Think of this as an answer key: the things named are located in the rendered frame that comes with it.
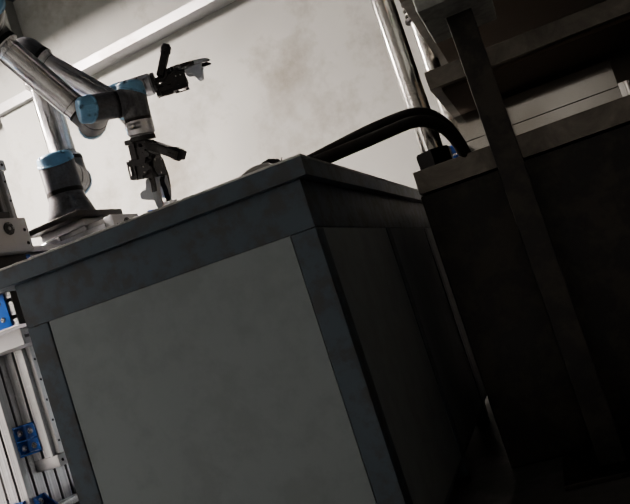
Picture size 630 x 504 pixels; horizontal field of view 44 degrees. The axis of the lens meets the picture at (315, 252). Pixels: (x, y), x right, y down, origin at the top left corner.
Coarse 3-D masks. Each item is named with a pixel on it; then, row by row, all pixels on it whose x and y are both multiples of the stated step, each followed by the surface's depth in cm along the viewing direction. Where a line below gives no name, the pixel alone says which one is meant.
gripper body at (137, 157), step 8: (136, 136) 218; (144, 136) 218; (152, 136) 219; (128, 144) 220; (136, 144) 220; (144, 144) 219; (136, 152) 221; (144, 152) 220; (152, 152) 220; (136, 160) 219; (144, 160) 218; (152, 160) 218; (160, 160) 222; (128, 168) 220; (136, 168) 220; (144, 168) 219; (160, 168) 221; (136, 176) 219; (144, 176) 220; (160, 176) 223
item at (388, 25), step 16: (384, 0) 207; (384, 16) 207; (384, 32) 208; (400, 32) 207; (400, 48) 206; (400, 64) 206; (400, 80) 207; (416, 80) 206; (416, 96) 205; (416, 128) 206; (432, 144) 205; (432, 160) 203
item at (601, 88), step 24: (576, 72) 234; (600, 72) 232; (528, 96) 238; (552, 96) 236; (576, 96) 234; (600, 96) 232; (456, 120) 245; (480, 120) 242; (528, 120) 238; (552, 120) 237; (480, 144) 243
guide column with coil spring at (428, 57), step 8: (408, 16) 282; (416, 32) 280; (416, 40) 281; (424, 40) 279; (424, 48) 279; (424, 56) 280; (432, 56) 279; (424, 64) 281; (432, 64) 279; (440, 64) 280; (440, 104) 279; (440, 112) 280; (448, 112) 278
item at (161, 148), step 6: (150, 144) 218; (156, 144) 218; (162, 144) 220; (150, 150) 219; (156, 150) 218; (162, 150) 218; (168, 150) 217; (174, 150) 217; (180, 150) 218; (168, 156) 218; (174, 156) 217; (180, 156) 217
